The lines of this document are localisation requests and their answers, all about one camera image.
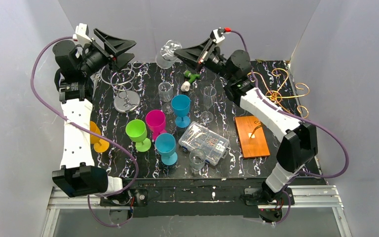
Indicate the orange plastic wine glass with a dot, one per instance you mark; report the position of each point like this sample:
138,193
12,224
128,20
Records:
99,145

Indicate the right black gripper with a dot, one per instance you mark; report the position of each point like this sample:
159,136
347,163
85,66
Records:
206,54

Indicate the gold wire wine glass rack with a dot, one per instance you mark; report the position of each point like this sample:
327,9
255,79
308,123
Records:
253,142

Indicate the clear wine glass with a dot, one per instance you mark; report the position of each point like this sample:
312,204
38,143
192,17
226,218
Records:
209,97

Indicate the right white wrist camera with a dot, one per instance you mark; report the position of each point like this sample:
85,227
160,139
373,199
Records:
218,35

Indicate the clear plastic screw box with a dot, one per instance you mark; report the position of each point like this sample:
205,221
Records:
214,145

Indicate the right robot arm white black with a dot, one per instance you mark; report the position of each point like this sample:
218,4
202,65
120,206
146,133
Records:
298,139

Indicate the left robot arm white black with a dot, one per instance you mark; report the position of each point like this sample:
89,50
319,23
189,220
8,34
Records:
78,59

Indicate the clear glass back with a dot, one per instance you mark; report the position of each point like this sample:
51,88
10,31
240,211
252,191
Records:
165,92

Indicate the green white toy drill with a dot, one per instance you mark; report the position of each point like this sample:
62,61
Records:
191,77

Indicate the magenta plastic wine glass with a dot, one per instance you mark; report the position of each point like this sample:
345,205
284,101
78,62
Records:
156,121

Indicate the green plastic wine glass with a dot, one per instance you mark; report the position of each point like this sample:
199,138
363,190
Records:
136,130

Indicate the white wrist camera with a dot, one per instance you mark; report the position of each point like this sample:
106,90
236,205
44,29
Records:
218,35
81,35

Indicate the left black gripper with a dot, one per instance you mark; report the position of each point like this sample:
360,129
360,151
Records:
106,50

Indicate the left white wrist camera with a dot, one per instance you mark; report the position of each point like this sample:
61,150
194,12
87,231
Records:
81,35

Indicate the blue plastic wine glass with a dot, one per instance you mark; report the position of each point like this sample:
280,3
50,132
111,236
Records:
165,144

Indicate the clear glass front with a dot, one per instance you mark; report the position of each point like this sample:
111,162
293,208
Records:
197,160

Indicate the silver wire wine glass rack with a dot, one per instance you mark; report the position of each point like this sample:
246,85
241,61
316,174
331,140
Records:
125,100

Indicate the teal plastic wine glass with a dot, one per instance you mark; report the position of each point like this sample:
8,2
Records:
181,108

